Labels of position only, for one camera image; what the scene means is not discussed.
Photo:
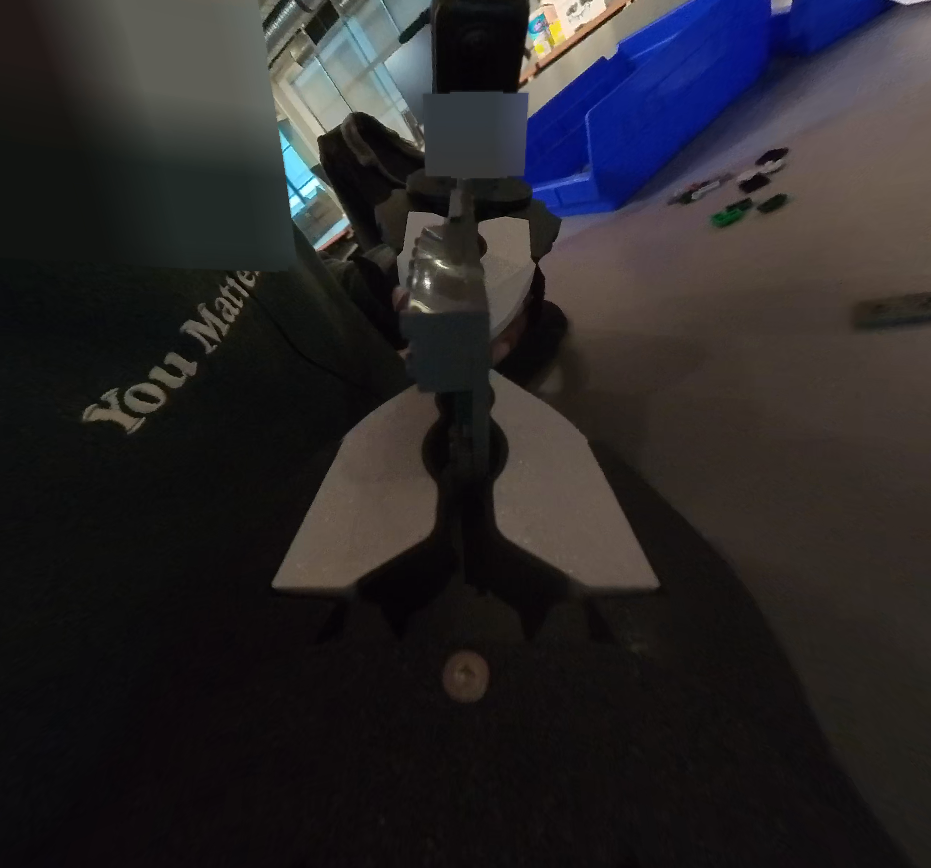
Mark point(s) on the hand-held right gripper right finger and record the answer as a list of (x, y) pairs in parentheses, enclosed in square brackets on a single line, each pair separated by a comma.
[(567, 504)]

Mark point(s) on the grey desk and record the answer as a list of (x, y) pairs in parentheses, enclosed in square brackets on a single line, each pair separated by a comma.
[(727, 410)]

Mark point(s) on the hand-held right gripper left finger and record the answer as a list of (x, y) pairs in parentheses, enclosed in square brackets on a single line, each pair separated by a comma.
[(364, 504)]

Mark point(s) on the grey green flat brick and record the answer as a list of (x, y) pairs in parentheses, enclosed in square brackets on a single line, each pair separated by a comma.
[(894, 311)]

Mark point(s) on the blue yellow cardboard box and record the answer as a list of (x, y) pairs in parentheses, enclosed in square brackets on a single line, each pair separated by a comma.
[(544, 31)]

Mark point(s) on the wooden shelf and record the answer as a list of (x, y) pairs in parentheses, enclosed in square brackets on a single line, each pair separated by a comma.
[(618, 2)]

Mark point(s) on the person's left hand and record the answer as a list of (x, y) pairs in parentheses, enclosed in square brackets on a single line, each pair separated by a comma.
[(511, 346)]

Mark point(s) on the grey brick baseplate assembly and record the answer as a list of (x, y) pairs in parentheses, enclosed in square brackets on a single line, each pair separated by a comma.
[(447, 344)]

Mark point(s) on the pile of small toy bricks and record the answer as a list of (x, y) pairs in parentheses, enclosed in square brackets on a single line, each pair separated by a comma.
[(731, 215)]

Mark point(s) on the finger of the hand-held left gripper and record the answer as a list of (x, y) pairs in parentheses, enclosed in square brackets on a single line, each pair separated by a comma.
[(505, 279), (414, 228)]

